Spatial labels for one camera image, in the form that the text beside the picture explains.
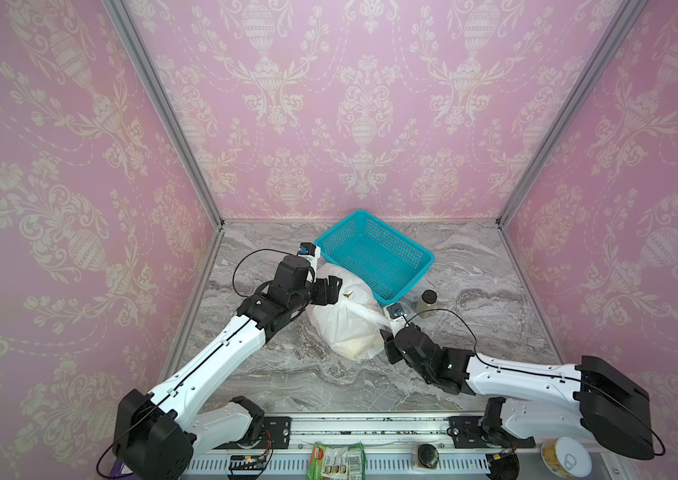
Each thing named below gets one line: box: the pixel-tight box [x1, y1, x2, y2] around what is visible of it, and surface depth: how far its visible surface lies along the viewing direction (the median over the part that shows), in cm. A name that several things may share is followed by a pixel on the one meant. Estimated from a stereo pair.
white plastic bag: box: [306, 262, 392, 361], surface depth 83 cm
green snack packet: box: [306, 442, 366, 480], surface depth 70 cm
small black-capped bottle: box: [416, 289, 438, 319], surface depth 91 cm
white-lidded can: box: [540, 437, 592, 479], surface depth 67 cm
